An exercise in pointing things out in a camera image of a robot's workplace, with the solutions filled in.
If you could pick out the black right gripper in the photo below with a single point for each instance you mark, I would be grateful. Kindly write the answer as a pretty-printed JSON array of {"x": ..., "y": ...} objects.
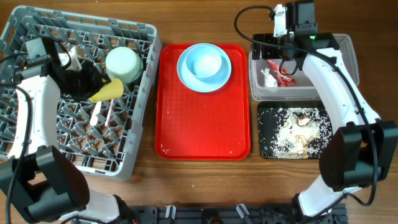
[{"x": 267, "y": 53}]

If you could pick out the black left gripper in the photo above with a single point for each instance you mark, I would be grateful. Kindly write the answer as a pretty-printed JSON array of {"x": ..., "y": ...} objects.
[{"x": 95, "y": 79}]

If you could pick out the white napkin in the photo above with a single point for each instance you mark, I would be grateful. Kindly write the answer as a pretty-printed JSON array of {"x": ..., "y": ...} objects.
[{"x": 269, "y": 80}]

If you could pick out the yellow plastic cup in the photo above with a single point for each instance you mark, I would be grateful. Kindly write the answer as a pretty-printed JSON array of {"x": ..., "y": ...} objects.
[{"x": 114, "y": 89}]

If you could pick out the white plastic spoon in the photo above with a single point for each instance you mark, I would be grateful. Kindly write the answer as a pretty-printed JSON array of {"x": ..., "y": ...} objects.
[{"x": 94, "y": 116}]

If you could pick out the red candy wrapper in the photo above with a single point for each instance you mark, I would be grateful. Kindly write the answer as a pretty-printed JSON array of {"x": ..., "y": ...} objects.
[{"x": 282, "y": 78}]

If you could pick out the white plastic fork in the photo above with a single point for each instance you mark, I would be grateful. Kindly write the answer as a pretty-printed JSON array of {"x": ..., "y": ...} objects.
[{"x": 109, "y": 113}]

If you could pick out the green bowl with food scraps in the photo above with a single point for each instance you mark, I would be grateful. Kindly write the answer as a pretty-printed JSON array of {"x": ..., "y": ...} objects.
[{"x": 124, "y": 64}]

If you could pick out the light green bowl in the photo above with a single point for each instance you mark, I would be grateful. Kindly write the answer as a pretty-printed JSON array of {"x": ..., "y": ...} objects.
[{"x": 203, "y": 61}]

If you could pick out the light blue plate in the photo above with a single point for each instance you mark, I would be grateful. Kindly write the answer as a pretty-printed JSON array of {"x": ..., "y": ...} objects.
[{"x": 209, "y": 85}]

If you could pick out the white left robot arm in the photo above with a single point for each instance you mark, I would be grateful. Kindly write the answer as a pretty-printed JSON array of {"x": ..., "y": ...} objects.
[{"x": 38, "y": 180}]

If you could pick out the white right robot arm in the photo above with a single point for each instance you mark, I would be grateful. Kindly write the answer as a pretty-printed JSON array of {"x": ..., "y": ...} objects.
[{"x": 360, "y": 152}]

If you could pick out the grey dishwasher rack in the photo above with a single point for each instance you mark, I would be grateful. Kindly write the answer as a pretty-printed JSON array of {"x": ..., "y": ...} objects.
[{"x": 109, "y": 152}]

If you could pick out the clear plastic bin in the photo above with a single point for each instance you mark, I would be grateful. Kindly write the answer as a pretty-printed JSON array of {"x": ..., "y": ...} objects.
[{"x": 303, "y": 88}]

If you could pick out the black tray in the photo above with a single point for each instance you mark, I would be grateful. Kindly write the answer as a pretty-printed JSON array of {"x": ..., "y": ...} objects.
[{"x": 264, "y": 130}]

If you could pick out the spilled rice and food scraps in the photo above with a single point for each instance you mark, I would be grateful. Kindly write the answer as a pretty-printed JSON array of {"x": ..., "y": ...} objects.
[{"x": 295, "y": 133}]

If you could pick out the red plastic tray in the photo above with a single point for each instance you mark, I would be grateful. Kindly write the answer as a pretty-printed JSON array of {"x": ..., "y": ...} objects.
[{"x": 202, "y": 126}]

